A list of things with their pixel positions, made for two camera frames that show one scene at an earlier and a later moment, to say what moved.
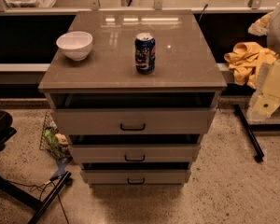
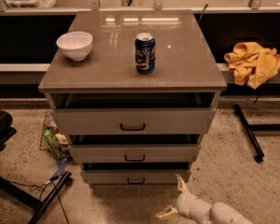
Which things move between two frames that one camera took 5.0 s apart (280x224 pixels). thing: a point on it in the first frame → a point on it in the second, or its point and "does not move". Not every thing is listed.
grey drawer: x=137 y=153 does not move
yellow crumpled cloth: x=245 y=60 does not move
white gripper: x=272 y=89 → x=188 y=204
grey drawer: x=135 y=176 does not move
